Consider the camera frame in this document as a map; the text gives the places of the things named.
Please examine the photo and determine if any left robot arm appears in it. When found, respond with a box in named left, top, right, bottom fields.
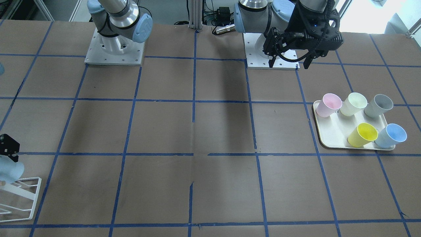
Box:
left=234, top=0, right=338, bottom=69

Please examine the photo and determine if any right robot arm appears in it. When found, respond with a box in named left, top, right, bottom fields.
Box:
left=85, top=0, right=153, bottom=66

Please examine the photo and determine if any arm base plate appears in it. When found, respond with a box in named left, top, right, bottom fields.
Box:
left=243, top=32, right=300, bottom=70
left=85, top=29, right=145, bottom=66

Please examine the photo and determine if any aluminium frame post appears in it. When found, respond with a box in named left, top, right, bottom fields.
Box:
left=187, top=0, right=204, bottom=32

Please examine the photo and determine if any grey plastic cup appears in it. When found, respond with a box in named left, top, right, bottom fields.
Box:
left=364, top=94, right=394, bottom=118

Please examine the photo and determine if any cream plastic tray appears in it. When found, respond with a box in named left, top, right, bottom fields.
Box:
left=312, top=100, right=388, bottom=149

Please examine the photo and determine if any pale blue plastic cup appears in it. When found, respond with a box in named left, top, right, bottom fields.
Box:
left=0, top=155, right=25, bottom=184

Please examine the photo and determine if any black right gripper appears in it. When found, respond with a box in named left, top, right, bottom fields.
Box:
left=0, top=134, right=20, bottom=162

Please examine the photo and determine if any pale green plastic cup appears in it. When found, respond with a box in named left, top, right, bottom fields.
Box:
left=340, top=92, right=367, bottom=117

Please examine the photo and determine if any white wire cup rack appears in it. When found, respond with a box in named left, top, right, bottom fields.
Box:
left=0, top=177, right=42, bottom=223

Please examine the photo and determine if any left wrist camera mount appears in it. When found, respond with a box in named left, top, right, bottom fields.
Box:
left=315, top=9, right=343, bottom=51

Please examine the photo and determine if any yellow plastic cup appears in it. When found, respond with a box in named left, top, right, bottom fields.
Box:
left=347, top=122, right=379, bottom=147

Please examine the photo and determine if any pink plastic cup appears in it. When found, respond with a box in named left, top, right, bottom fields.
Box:
left=316, top=93, right=342, bottom=118

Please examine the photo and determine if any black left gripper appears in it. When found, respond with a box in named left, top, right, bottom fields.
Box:
left=263, top=0, right=329, bottom=69

